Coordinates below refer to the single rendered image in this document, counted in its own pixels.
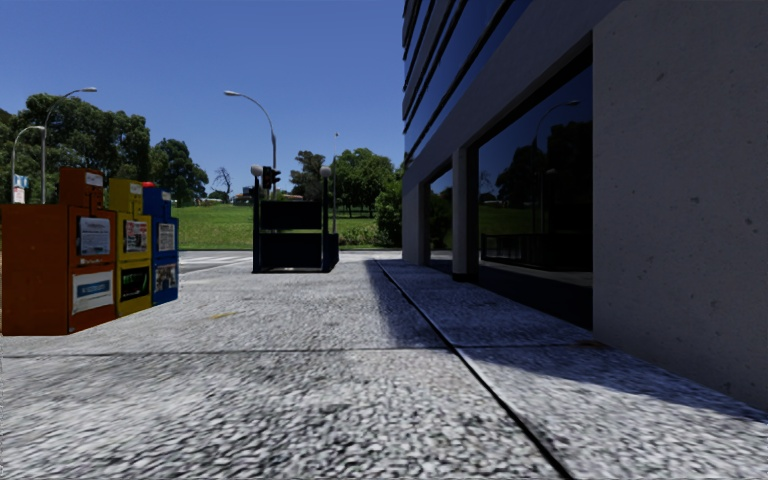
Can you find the orange newspaper box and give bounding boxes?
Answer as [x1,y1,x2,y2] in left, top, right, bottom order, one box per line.
[1,167,118,337]

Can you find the pale concrete building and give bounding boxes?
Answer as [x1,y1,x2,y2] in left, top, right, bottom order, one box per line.
[400,0,768,413]

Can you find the grey street lamp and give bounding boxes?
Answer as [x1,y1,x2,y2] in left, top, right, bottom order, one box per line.
[40,86,98,206]
[10,124,47,205]

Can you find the grey pole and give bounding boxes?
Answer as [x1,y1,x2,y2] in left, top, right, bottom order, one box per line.
[331,132,340,235]

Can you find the trees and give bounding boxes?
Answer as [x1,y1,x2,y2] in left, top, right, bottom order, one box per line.
[289,147,404,248]
[0,92,210,208]

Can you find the dark stairway railing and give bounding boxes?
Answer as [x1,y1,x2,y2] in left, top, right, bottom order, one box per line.
[250,164,341,274]

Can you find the blue newspaper box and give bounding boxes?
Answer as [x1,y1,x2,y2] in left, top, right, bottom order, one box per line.
[142,184,180,307]

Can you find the traffic light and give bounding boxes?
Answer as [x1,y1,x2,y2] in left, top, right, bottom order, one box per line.
[223,89,282,202]

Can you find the yellow newspaper box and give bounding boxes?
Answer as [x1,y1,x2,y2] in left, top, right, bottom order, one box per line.
[107,178,153,318]

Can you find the tree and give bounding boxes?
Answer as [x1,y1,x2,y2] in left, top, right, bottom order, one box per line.
[211,166,234,203]

